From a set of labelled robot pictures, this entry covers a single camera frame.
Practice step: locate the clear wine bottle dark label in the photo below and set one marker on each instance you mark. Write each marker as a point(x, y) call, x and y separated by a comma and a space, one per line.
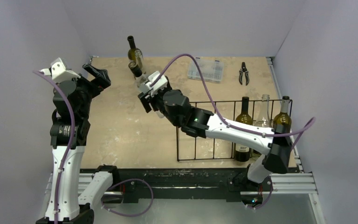
point(263, 116)

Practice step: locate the square clear liquor bottle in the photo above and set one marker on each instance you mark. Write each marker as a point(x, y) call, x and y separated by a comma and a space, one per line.
point(134, 69)

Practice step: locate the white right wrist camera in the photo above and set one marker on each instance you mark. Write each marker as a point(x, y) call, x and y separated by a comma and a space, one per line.
point(152, 83)

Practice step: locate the tall clear glass bottle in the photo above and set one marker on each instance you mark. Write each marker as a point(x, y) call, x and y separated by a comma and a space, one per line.
point(140, 62)

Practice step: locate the green wine bottle back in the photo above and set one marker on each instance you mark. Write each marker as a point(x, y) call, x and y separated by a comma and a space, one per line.
point(133, 48)

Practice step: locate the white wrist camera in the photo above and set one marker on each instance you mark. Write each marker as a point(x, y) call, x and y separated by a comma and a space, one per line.
point(152, 83)
point(59, 72)

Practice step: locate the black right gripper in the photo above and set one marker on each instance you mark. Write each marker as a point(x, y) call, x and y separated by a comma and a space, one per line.
point(148, 101)

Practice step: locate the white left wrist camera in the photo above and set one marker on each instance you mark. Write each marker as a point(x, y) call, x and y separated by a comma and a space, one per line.
point(59, 72)

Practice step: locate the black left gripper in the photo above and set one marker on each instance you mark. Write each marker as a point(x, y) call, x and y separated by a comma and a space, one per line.
point(102, 80)

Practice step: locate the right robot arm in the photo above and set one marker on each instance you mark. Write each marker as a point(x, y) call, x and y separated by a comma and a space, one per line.
point(273, 144)

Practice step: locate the black handled pliers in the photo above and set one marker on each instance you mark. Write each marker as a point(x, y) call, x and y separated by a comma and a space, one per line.
point(243, 74)

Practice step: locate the black wire wine rack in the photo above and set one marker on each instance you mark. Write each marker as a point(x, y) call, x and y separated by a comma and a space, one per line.
point(200, 149)

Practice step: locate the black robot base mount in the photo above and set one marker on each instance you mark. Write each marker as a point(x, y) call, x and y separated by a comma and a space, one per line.
point(229, 183)

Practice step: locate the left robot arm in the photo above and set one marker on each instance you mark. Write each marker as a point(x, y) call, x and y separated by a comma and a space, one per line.
point(72, 99)

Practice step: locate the clear plastic organizer box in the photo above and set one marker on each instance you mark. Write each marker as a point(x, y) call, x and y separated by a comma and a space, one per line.
point(212, 70)

